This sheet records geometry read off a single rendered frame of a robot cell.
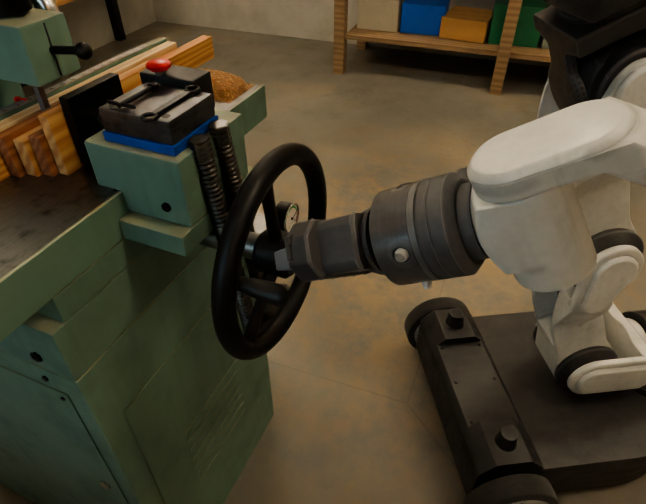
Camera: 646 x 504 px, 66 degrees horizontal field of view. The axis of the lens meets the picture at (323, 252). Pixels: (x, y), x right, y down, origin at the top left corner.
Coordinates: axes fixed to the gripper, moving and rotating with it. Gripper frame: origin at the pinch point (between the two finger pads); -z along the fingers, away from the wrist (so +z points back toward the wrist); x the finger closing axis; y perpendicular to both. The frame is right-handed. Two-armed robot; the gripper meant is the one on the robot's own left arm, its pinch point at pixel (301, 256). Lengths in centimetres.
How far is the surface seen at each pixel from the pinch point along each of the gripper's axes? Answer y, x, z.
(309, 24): 200, 271, -171
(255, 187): 8.2, -1.4, -3.7
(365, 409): -38, 78, -47
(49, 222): 8.3, -13.2, -24.4
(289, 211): 12.1, 33.2, -27.2
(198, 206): 8.4, -0.6, -14.0
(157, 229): 6.4, -3.7, -18.2
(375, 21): 163, 245, -104
